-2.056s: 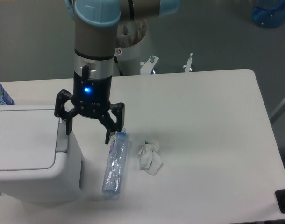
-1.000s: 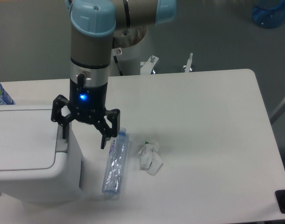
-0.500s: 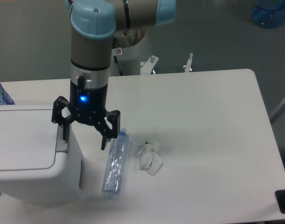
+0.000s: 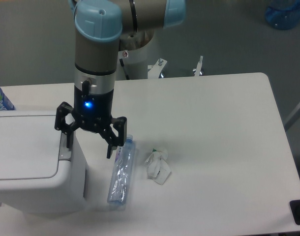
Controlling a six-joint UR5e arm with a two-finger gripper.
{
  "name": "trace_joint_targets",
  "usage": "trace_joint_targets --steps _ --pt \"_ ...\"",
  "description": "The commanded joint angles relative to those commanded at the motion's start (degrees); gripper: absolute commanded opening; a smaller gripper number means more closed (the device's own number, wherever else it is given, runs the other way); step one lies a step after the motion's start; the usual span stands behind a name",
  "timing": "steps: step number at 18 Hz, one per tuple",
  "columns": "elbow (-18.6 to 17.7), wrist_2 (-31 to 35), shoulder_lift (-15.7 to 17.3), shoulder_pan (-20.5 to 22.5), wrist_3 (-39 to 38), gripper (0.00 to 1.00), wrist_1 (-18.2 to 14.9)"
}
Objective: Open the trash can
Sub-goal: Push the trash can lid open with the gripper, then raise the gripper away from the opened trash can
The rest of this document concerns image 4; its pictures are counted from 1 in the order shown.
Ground white frame at right edge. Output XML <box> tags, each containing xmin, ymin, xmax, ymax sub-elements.
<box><xmin>283</xmin><ymin>102</ymin><xmax>300</xmax><ymax>132</ymax></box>

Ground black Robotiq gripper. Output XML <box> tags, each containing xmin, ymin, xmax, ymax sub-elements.
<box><xmin>54</xmin><ymin>87</ymin><xmax>127</xmax><ymax>159</ymax></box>

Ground clear empty plastic water bottle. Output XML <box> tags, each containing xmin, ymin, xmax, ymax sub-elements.
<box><xmin>107</xmin><ymin>134</ymin><xmax>135</xmax><ymax>210</ymax></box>

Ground large blue water jug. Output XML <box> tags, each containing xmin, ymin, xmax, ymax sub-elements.
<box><xmin>264</xmin><ymin>0</ymin><xmax>300</xmax><ymax>30</ymax></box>

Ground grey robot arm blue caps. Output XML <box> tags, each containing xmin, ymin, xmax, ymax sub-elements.
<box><xmin>55</xmin><ymin>0</ymin><xmax>186</xmax><ymax>157</ymax></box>

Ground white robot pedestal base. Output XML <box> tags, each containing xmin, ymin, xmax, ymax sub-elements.
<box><xmin>116</xmin><ymin>29</ymin><xmax>168</xmax><ymax>81</ymax></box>

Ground black cable on pedestal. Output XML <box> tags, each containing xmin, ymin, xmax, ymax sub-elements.
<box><xmin>119</xmin><ymin>58</ymin><xmax>130</xmax><ymax>81</ymax></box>

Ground white push-lid trash can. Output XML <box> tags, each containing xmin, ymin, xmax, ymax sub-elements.
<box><xmin>0</xmin><ymin>111</ymin><xmax>89</xmax><ymax>213</ymax></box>

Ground blue labelled bottle at left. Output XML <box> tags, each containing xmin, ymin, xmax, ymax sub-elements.
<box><xmin>0</xmin><ymin>88</ymin><xmax>16</xmax><ymax>111</ymax></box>

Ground crumpled white paper wrapper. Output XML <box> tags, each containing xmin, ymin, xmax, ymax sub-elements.
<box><xmin>145</xmin><ymin>147</ymin><xmax>172</xmax><ymax>185</ymax></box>

